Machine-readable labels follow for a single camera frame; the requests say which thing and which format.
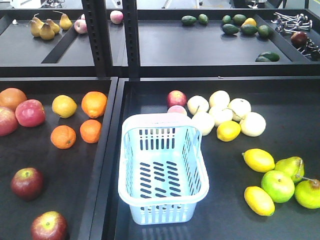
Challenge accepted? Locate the yellow round fruit right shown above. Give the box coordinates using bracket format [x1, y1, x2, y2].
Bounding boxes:
[51, 94, 78, 119]

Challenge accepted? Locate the red apple with stem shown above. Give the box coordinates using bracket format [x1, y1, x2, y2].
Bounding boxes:
[0, 106, 19, 137]

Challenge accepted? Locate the red apple behind basket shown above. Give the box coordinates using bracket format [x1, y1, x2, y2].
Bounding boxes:
[167, 90, 187, 108]

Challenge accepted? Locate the yellow lemon front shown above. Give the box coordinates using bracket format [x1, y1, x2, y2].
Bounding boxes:
[244, 186, 275, 217]

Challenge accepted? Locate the small orange lower right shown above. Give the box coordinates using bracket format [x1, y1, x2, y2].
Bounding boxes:
[79, 119, 102, 144]

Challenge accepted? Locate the brown yellow pear group front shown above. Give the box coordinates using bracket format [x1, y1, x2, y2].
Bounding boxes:
[39, 23, 55, 40]

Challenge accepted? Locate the pink peach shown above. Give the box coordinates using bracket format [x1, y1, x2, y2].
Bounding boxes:
[167, 105, 188, 116]

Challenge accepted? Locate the large orange right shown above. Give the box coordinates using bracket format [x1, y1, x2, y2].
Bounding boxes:
[81, 91, 108, 119]

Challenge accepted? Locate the white pear one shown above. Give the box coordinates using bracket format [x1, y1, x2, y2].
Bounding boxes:
[187, 95, 210, 115]

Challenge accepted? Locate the red pink apple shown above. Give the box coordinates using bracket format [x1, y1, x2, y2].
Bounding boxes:
[15, 99, 46, 128]

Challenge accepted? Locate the white pear three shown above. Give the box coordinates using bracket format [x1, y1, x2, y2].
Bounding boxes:
[228, 98, 252, 122]

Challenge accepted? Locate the black rack post right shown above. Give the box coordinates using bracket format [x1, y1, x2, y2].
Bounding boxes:
[122, 0, 141, 78]

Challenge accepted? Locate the light blue plastic basket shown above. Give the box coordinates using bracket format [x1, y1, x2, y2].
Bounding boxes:
[118, 113, 210, 225]

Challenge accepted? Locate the dark red apple back tray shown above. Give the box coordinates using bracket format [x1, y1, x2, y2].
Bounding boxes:
[290, 31, 308, 48]

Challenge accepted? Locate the green pear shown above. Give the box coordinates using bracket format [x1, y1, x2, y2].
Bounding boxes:
[294, 179, 320, 209]
[274, 156, 305, 183]

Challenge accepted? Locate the dark red apple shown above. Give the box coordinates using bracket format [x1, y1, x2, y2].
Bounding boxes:
[10, 167, 44, 202]
[30, 211, 68, 240]

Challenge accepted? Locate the pink apple back tray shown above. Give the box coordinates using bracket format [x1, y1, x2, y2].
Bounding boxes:
[74, 19, 88, 34]

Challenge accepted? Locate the white pear four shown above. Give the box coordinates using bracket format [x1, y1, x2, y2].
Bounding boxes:
[208, 106, 233, 127]

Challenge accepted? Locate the small orange lower left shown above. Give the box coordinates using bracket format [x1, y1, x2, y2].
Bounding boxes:
[50, 125, 77, 150]

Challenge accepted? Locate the yellow lemon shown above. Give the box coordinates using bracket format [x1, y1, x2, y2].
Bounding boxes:
[216, 120, 241, 142]
[244, 186, 275, 217]
[242, 148, 275, 173]

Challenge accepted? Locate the white pear two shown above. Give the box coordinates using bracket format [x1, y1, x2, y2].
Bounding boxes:
[209, 90, 230, 108]

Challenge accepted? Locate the small orange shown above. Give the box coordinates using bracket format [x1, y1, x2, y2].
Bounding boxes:
[50, 125, 77, 150]
[79, 119, 102, 144]

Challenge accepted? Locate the yellow lemon right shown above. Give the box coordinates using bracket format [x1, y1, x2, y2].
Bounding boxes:
[242, 148, 275, 173]

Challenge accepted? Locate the green pear back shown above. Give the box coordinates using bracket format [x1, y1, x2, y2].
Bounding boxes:
[274, 156, 305, 183]

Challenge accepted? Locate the dark red apple front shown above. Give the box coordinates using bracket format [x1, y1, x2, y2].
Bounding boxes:
[30, 211, 68, 240]

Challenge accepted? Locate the white pear five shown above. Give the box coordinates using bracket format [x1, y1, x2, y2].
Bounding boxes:
[191, 112, 215, 136]

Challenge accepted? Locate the black rack post left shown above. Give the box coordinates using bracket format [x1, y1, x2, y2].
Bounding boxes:
[81, 0, 113, 77]

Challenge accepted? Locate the brown yellow pear back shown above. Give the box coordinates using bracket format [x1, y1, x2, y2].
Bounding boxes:
[59, 13, 73, 31]

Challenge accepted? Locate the white pear six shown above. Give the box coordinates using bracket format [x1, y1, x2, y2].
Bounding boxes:
[239, 112, 267, 137]

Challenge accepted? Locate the black rack post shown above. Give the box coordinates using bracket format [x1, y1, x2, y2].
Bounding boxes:
[122, 0, 141, 78]
[81, 0, 113, 77]

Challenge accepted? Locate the yellow lemon middle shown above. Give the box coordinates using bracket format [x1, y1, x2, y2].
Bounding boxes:
[216, 120, 241, 142]

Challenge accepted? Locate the green apple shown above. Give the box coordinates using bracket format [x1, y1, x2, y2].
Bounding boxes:
[261, 170, 295, 203]

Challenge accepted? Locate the green pear front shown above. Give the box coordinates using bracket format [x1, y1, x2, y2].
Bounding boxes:
[294, 179, 320, 209]

